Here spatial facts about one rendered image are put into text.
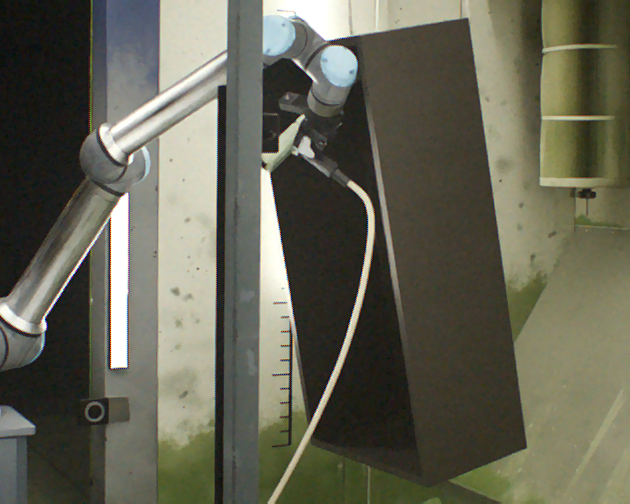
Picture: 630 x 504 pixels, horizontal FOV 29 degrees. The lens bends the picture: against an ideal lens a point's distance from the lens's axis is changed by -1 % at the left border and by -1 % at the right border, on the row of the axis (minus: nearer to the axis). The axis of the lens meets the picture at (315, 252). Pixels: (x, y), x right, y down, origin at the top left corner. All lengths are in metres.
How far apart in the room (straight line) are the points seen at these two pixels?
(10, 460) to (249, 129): 1.41
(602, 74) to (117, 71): 1.64
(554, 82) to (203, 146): 1.24
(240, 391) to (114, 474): 2.06
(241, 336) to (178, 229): 2.02
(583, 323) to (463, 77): 1.51
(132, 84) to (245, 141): 1.99
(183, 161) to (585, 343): 1.55
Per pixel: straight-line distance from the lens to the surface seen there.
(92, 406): 4.07
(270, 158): 3.12
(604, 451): 4.15
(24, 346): 3.37
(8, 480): 3.24
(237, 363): 2.12
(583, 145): 4.38
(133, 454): 4.17
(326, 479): 4.46
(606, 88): 4.39
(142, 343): 4.11
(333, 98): 2.96
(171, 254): 4.11
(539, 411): 4.47
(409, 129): 3.19
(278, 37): 2.82
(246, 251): 2.10
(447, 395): 3.32
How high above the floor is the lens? 1.28
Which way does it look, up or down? 4 degrees down
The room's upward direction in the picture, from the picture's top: 1 degrees clockwise
